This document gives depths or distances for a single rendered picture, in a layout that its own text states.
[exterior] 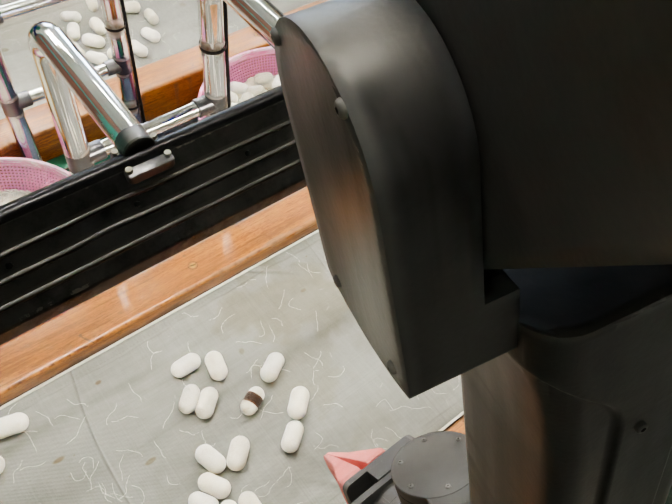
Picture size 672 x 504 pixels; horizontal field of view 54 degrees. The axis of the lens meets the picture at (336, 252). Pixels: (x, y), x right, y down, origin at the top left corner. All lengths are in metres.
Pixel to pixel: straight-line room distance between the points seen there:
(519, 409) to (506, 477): 0.05
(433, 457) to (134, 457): 0.40
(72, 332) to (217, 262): 0.18
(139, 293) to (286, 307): 0.17
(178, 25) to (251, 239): 0.47
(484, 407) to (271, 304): 0.63
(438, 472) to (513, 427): 0.24
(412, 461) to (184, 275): 0.45
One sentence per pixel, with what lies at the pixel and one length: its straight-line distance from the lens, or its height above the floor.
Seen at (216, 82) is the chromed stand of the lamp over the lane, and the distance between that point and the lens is 0.68.
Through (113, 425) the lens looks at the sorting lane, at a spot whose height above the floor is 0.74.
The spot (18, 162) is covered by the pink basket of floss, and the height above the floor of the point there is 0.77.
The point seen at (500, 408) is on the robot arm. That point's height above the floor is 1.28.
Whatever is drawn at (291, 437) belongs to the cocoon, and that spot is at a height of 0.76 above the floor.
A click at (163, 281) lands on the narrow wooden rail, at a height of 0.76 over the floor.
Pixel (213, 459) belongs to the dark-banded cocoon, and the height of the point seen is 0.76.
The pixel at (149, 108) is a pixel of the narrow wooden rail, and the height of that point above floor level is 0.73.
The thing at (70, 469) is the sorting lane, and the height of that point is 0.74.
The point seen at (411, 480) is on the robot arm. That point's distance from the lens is 0.42.
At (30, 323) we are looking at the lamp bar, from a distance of 0.47.
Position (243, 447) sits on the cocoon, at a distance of 0.72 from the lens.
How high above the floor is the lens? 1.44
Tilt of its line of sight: 54 degrees down
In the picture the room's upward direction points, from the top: 10 degrees clockwise
